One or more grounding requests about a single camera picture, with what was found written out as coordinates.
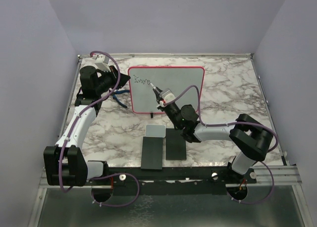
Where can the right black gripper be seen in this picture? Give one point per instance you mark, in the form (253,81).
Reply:
(159,98)

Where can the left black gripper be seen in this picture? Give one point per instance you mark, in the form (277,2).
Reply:
(123,80)

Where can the pink framed whiteboard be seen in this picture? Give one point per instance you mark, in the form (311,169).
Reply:
(175,78)

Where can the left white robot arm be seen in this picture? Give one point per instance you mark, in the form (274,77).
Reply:
(64,162)

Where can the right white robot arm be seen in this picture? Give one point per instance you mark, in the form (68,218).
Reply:
(251,137)

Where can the white grey eraser block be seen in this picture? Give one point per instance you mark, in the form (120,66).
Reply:
(153,130)

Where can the left black foam pad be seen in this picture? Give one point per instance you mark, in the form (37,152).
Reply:
(152,150)

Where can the black foam pad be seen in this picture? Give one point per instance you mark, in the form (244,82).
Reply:
(152,150)
(175,145)

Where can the right black foam pad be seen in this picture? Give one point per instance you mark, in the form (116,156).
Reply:
(175,145)

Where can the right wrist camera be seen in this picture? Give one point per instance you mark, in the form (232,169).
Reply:
(167,96)

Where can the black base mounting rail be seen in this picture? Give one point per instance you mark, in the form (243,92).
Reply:
(172,181)

